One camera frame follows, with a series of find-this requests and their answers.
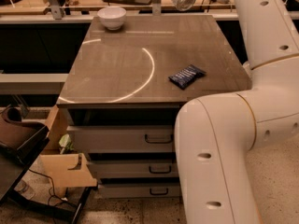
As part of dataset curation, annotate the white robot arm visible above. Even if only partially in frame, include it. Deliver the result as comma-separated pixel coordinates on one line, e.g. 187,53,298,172
175,0,299,224

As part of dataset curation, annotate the white ceramic bowl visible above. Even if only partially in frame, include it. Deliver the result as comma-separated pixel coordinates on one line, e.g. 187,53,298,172
97,7,126,30

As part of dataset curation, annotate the dark blue snack packet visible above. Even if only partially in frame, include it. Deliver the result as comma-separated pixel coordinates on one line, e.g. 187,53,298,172
168,64,206,90

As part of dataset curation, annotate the grey drawer cabinet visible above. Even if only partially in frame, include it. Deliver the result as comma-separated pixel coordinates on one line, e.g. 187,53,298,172
57,14,250,186

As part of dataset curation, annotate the top grey drawer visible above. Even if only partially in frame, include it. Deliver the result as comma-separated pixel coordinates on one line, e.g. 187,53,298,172
67,125,174,153

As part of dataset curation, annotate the grey drawer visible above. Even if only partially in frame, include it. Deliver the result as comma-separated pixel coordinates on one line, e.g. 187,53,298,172
98,183,181,199
67,125,174,153
87,160,178,179

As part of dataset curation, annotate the green white small packet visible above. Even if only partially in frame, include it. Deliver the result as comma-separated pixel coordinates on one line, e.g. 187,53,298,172
59,133,73,154

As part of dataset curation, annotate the middle grey drawer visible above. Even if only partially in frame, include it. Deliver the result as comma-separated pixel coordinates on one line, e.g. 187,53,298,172
87,160,178,179

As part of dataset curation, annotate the bottom grey drawer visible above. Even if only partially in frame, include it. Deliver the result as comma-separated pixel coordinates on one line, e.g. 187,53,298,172
98,183,181,199

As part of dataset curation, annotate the beige cardboard piece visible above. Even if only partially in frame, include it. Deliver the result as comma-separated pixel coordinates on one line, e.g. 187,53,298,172
40,105,97,197

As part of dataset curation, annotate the dark brown tray cart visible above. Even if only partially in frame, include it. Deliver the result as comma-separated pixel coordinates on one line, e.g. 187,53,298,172
0,105,92,224

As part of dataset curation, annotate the black floor cable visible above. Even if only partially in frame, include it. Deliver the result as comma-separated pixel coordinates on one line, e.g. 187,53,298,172
28,167,78,208

